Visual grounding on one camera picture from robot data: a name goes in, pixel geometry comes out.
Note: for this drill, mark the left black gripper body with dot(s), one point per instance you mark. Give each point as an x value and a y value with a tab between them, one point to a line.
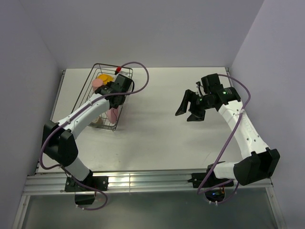
109	85

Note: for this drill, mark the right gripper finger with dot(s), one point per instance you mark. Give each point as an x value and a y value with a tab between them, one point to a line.
188	97
196	117

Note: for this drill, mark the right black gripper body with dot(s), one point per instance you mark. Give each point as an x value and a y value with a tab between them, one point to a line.
199	103

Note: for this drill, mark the yellow ribbed bowl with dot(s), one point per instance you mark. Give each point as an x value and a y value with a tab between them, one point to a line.
105	78

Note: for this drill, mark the pink plastic cup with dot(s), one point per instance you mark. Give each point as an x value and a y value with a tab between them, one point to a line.
96	83

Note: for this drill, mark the pink round plate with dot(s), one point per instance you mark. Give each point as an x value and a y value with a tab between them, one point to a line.
112	115

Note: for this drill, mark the small grey speckled bowl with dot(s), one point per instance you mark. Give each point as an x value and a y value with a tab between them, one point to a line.
98	121

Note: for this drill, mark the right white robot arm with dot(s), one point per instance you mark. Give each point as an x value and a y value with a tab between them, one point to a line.
258	159

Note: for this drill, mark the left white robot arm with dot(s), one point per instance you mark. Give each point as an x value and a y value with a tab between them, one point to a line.
59	139

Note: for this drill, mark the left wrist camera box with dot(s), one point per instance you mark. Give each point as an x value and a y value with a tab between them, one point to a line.
119	70

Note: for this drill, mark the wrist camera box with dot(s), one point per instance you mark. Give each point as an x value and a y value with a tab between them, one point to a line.
119	70
198	85

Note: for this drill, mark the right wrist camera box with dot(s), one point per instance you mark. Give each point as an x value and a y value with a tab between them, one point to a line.
198	85

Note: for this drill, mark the black wire dish rack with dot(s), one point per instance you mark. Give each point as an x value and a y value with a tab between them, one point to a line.
87	92

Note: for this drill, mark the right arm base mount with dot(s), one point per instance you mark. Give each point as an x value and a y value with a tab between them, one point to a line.
197	178

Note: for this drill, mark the aluminium frame rail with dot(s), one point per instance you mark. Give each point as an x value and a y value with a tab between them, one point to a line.
118	182

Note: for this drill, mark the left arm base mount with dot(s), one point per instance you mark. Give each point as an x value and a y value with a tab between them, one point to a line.
85	186

